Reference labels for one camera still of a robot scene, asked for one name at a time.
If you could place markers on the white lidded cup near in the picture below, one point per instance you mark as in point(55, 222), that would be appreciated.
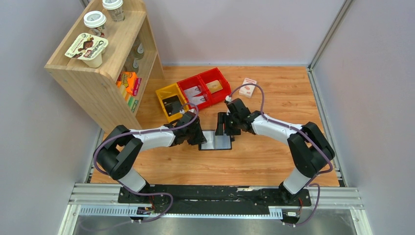
point(95, 21)

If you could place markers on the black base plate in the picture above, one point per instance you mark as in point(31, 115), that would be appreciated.
point(218, 200)

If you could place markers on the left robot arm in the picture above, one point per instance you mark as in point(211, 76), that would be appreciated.
point(115, 157)

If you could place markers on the yellow plastic bin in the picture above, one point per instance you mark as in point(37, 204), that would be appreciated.
point(167, 92)

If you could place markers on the orange snack box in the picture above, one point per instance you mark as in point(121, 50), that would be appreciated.
point(130, 81)

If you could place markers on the tan card in bin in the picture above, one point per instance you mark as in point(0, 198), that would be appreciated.
point(214, 86)

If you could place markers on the white pink card box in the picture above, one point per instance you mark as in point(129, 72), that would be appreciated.
point(248, 87)

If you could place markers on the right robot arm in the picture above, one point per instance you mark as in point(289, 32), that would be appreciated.
point(310, 150)

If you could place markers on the red plastic bin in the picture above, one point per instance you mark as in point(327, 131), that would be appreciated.
point(190, 82)
point(215, 74)

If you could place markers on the black card in bin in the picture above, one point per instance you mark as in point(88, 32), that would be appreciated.
point(172, 105)

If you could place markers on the wooden shelf unit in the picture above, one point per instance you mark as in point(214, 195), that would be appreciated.
point(95, 89)

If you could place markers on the white cards in bin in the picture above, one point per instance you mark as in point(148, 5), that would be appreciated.
point(196, 95)

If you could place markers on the Chobani yogurt cup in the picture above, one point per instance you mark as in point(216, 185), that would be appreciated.
point(88, 48)

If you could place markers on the red plastic bin right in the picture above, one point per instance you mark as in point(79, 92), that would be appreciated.
point(215, 74)

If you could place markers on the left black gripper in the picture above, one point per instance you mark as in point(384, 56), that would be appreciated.
point(197, 135)

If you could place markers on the white lidded cup far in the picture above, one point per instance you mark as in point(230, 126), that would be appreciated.
point(115, 9)

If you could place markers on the white lidded cup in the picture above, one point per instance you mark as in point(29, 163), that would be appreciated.
point(95, 21)
point(115, 9)

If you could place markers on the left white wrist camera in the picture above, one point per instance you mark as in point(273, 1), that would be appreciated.
point(193, 111)

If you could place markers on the red plastic bin middle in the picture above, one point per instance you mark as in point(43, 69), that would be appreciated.
point(190, 82)

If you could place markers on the glass bottle on shelf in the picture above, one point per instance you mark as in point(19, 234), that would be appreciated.
point(138, 49)

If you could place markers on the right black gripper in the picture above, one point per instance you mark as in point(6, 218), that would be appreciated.
point(227, 124)

